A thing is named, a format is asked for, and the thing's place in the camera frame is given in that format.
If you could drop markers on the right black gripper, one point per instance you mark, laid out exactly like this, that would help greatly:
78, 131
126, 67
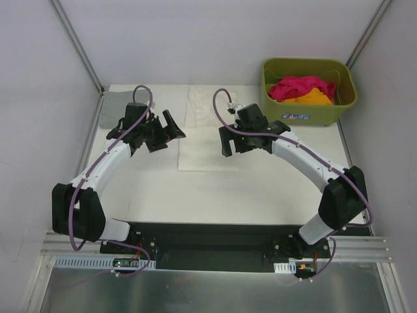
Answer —
234, 137

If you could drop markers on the olive green plastic bin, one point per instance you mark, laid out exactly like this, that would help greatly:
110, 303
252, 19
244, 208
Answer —
274, 69

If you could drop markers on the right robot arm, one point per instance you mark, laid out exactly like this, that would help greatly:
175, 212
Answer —
343, 189

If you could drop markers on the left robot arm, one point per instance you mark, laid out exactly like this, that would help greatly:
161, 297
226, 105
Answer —
76, 208

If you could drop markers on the white cable duct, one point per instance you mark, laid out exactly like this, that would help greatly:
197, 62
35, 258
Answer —
294, 267
121, 264

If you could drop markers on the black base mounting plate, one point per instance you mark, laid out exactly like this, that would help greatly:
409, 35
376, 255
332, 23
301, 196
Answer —
217, 247

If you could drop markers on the cream white t shirt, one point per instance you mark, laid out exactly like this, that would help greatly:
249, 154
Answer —
201, 149

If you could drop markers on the magenta pink t shirt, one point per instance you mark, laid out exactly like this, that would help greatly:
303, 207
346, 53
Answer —
293, 86

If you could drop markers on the right white cable duct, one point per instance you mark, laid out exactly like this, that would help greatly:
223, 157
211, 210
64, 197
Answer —
294, 267

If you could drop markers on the aluminium frame rail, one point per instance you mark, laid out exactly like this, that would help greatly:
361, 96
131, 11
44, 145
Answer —
348, 248

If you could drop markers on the left white cable duct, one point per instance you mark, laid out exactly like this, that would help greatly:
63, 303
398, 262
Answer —
121, 264

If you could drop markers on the orange t shirt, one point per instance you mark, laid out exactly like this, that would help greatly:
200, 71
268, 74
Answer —
315, 97

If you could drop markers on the folded grey t shirt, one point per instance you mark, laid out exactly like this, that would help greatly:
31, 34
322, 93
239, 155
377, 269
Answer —
113, 108

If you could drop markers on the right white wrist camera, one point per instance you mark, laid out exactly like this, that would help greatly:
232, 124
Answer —
232, 108

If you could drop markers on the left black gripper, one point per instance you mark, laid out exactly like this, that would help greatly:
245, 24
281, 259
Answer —
159, 131

